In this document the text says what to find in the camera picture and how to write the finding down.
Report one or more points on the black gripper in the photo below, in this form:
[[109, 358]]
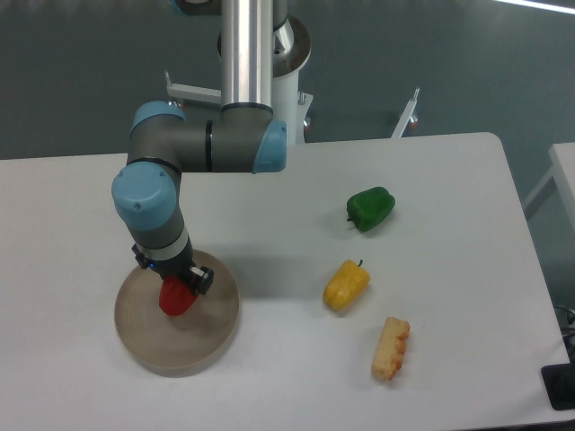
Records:
[[182, 266]]

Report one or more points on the red toy bell pepper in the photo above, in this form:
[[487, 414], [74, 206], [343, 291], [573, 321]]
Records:
[[175, 298]]

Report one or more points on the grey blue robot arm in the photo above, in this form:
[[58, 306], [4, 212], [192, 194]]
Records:
[[163, 144]]

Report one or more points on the beige round plate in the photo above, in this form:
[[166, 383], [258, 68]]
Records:
[[180, 345]]

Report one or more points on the yellow toy bell pepper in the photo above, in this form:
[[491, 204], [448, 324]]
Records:
[[346, 285]]

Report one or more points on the green toy bell pepper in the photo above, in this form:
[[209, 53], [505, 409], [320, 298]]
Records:
[[369, 208]]

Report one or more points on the yellow orange toy corn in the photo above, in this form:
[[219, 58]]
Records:
[[390, 350]]

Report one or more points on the black device at edge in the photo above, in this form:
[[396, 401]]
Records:
[[559, 385]]

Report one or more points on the white side table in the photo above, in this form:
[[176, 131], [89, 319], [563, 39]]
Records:
[[559, 177]]

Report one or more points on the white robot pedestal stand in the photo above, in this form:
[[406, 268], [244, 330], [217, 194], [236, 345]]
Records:
[[291, 51]]

